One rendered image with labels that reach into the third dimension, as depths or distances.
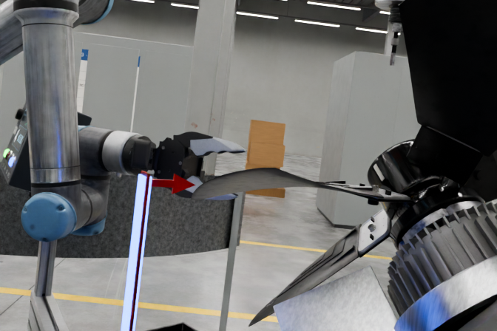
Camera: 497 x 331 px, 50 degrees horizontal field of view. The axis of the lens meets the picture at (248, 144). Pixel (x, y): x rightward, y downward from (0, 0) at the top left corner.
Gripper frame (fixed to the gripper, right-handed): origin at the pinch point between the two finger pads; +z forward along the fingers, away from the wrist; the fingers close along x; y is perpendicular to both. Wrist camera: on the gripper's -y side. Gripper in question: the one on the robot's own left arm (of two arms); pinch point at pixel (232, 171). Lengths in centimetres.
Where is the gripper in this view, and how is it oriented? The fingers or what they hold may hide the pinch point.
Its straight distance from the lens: 82.9
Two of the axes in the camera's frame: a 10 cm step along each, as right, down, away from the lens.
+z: 9.0, 1.3, -4.1
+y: 4.0, 1.1, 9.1
